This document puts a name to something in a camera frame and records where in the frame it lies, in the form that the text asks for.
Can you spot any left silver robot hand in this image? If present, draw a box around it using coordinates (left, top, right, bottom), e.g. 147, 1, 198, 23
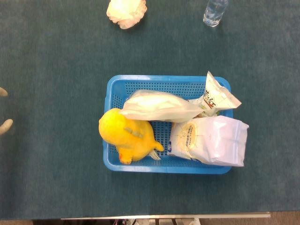
0, 87, 14, 135

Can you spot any yellow plush toy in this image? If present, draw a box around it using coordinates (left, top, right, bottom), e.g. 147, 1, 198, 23
98, 107, 164, 165

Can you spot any white frosted zip bag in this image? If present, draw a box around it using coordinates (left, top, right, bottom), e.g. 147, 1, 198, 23
122, 89, 204, 123

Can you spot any white tissue pack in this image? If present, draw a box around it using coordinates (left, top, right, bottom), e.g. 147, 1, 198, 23
167, 115, 249, 167

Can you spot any white printed snack bag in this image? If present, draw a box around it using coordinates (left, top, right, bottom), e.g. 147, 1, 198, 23
187, 71, 242, 117

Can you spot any blue perforated plastic basket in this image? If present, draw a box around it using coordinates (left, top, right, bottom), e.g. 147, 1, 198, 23
103, 75, 235, 174

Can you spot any teal table cloth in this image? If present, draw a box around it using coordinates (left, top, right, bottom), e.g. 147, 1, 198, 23
0, 0, 300, 221

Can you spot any pale pink bath pouf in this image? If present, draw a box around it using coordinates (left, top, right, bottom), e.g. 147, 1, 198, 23
106, 0, 148, 30

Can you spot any clear plastic water bottle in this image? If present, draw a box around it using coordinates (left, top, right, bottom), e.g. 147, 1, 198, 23
202, 0, 228, 28

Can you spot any white metal table frame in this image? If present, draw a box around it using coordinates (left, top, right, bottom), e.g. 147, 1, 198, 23
60, 212, 271, 225

